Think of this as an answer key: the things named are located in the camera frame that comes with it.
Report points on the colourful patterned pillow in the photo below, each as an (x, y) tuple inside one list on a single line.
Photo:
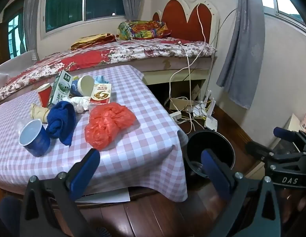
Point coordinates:
[(143, 29)]

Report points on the white power strip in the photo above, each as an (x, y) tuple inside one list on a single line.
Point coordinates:
[(176, 115)]

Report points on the dark blue towel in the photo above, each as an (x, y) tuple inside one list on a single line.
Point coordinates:
[(60, 121)]

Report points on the black trash bin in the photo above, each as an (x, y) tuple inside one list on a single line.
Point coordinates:
[(192, 143)]

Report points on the blue white paper cup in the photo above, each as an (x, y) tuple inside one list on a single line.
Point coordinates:
[(85, 85)]

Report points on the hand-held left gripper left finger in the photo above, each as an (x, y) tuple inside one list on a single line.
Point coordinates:
[(85, 170)]

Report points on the beige board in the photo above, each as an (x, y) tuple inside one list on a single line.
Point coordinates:
[(294, 122)]

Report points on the corner window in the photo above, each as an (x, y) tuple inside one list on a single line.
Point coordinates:
[(283, 5)]

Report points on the white bed footboard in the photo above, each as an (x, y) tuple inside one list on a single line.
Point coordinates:
[(17, 61)]

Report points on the cardboard box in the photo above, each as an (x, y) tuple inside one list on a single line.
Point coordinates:
[(178, 103)]

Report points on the long grey curtain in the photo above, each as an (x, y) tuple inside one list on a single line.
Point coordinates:
[(244, 54)]

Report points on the green white milk carton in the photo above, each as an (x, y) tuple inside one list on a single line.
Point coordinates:
[(59, 88)]

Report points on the white tissue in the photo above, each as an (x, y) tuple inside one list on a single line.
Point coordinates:
[(79, 103)]

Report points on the white router with antennas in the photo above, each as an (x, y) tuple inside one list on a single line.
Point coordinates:
[(199, 109), (210, 123)]

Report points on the narrow window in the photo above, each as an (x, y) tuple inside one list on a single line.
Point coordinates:
[(16, 34)]

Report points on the folded yellow red blanket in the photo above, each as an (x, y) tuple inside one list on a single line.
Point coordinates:
[(93, 40)]

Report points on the light blue wrapper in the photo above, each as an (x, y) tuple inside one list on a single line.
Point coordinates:
[(101, 79)]

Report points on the bed with floral cover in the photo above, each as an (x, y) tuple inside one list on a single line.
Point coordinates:
[(133, 51)]

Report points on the white food packet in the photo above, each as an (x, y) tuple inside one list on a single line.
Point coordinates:
[(101, 93)]

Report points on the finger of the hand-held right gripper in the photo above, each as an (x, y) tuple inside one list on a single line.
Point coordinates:
[(283, 132), (257, 151)]

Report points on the pink checkered tablecloth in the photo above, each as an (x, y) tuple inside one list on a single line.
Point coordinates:
[(143, 140)]

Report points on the wide white-framed window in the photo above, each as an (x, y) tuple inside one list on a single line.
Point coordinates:
[(103, 0)]

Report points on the red white headboard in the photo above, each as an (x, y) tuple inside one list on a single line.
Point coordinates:
[(177, 22)]

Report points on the blue plastic cup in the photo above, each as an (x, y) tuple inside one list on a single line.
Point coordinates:
[(38, 142)]

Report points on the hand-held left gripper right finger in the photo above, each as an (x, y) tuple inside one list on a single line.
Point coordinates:
[(214, 175)]

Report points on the yellowish knotted cloth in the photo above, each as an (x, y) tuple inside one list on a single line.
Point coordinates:
[(38, 112)]

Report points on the red plastic bag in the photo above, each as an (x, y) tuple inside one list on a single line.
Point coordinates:
[(106, 126)]

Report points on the red paper cup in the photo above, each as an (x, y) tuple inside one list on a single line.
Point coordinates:
[(44, 95)]

